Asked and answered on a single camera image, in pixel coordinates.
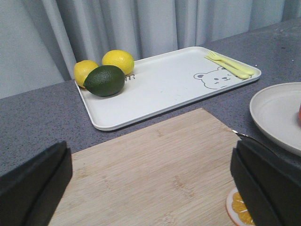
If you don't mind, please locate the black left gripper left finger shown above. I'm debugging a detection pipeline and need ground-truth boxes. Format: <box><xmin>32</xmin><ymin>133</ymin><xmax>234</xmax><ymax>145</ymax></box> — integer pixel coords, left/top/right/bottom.
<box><xmin>0</xmin><ymin>141</ymin><xmax>72</xmax><ymax>226</ymax></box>

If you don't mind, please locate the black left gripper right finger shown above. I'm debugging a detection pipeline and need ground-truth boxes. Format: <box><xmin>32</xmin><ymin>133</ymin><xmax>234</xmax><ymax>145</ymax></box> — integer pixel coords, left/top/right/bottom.
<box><xmin>230</xmin><ymin>139</ymin><xmax>301</xmax><ymax>226</ymax></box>

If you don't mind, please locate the white round plate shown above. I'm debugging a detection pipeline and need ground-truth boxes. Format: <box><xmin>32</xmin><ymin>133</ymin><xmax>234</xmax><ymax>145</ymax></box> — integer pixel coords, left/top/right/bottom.
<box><xmin>249</xmin><ymin>82</ymin><xmax>301</xmax><ymax>156</ymax></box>

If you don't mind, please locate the orange tangerine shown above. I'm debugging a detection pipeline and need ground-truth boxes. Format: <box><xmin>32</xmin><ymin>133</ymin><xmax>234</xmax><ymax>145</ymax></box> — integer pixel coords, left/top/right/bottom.
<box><xmin>297</xmin><ymin>105</ymin><xmax>301</xmax><ymax>126</ymax></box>

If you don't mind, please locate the white bear print tray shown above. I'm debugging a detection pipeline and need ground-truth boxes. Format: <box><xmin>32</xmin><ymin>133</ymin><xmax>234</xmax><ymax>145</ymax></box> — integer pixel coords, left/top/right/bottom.
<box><xmin>78</xmin><ymin>47</ymin><xmax>261</xmax><ymax>131</ymax></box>

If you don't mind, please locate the orange slice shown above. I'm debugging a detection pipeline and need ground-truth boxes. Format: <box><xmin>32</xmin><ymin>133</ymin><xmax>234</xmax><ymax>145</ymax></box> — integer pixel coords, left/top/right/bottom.
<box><xmin>226</xmin><ymin>187</ymin><xmax>255</xmax><ymax>226</ymax></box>

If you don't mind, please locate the wooden cutting board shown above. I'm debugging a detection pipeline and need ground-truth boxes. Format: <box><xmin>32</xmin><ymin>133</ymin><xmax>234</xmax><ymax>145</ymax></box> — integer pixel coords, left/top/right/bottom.
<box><xmin>50</xmin><ymin>109</ymin><xmax>238</xmax><ymax>226</ymax></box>

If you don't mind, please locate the yellow plastic spoon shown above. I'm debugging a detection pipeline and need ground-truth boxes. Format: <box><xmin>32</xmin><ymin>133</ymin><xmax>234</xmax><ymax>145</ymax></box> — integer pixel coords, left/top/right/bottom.
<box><xmin>205</xmin><ymin>56</ymin><xmax>250</xmax><ymax>79</ymax></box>

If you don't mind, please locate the yellow plastic fork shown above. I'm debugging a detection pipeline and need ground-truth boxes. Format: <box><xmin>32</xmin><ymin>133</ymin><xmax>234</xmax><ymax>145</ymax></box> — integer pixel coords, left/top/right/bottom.
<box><xmin>206</xmin><ymin>51</ymin><xmax>255</xmax><ymax>75</ymax></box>

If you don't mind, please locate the yellow lemon left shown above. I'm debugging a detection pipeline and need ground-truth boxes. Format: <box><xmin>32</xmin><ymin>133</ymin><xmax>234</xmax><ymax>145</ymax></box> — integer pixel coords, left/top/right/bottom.
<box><xmin>73</xmin><ymin>60</ymin><xmax>99</xmax><ymax>88</ymax></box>

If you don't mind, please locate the yellow lemon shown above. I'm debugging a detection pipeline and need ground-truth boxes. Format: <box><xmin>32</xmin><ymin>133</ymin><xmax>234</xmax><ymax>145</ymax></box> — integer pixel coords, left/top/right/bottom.
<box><xmin>102</xmin><ymin>49</ymin><xmax>135</xmax><ymax>75</ymax></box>
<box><xmin>73</xmin><ymin>60</ymin><xmax>99</xmax><ymax>88</ymax></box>

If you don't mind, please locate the green lime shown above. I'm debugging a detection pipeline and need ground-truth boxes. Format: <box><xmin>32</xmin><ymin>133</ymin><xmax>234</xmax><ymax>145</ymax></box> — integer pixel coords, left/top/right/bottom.
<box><xmin>84</xmin><ymin>65</ymin><xmax>125</xmax><ymax>97</ymax></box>

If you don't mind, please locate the grey curtain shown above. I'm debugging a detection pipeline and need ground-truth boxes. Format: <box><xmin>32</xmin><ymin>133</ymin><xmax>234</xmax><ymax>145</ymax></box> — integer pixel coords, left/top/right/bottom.
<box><xmin>0</xmin><ymin>0</ymin><xmax>301</xmax><ymax>98</ymax></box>

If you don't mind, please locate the yellow lemon right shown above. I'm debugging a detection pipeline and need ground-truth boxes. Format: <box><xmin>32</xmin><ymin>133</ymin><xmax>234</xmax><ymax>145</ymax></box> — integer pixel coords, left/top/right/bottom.
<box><xmin>102</xmin><ymin>49</ymin><xmax>135</xmax><ymax>75</ymax></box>

